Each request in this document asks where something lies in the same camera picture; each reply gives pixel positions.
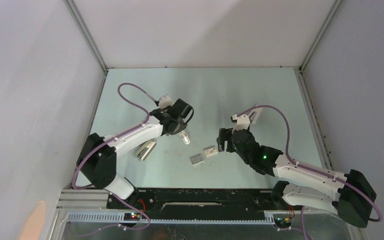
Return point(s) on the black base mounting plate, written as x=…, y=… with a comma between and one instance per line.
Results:
x=232, y=212

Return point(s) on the white slotted cable duct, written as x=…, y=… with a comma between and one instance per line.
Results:
x=122, y=217

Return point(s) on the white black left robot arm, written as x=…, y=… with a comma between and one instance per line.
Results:
x=98, y=158

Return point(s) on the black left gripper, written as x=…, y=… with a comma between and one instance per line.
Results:
x=182, y=126

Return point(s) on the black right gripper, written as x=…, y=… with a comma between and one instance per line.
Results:
x=224, y=135

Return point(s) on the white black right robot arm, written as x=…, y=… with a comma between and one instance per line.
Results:
x=267, y=160

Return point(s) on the white staple box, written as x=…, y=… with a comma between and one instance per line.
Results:
x=211, y=151

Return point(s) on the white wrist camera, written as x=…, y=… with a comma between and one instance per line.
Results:
x=165, y=101
x=242, y=122

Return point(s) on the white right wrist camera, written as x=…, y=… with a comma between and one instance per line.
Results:
x=242, y=122

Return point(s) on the white small stapler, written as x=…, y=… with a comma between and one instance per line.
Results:
x=185, y=138

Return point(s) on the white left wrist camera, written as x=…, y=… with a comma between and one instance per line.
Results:
x=165, y=101

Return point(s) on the white open stapler right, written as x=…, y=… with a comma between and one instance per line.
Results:
x=254, y=114

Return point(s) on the grey staple strip block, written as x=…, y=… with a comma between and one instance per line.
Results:
x=197, y=159

